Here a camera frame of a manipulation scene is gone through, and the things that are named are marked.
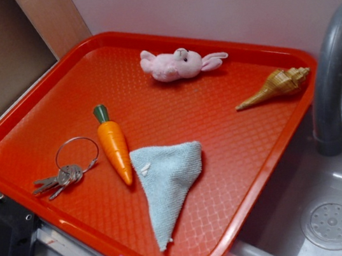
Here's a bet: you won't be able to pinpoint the light blue cloth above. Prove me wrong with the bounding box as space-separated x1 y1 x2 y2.
129 141 203 252

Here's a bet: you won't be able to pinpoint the red plastic tray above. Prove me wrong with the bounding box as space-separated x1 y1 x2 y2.
0 32 316 256

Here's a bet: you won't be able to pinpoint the orange toy carrot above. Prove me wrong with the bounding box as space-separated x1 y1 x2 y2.
93 104 133 187

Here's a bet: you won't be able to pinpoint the pink plush bunny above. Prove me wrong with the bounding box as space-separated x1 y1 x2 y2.
139 48 229 83

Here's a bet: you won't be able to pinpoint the tan spiral seashell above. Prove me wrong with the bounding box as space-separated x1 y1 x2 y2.
235 67 311 111

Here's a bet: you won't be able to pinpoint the grey toy faucet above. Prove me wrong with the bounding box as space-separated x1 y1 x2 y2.
313 4 342 156

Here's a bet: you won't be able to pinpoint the grey toy sink basin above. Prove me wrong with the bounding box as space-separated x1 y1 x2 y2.
232 113 342 256

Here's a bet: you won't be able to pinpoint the brown cardboard panel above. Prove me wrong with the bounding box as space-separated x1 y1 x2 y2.
0 0 90 116

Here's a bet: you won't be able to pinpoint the silver keys on ring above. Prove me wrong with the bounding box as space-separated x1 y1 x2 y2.
32 136 100 201

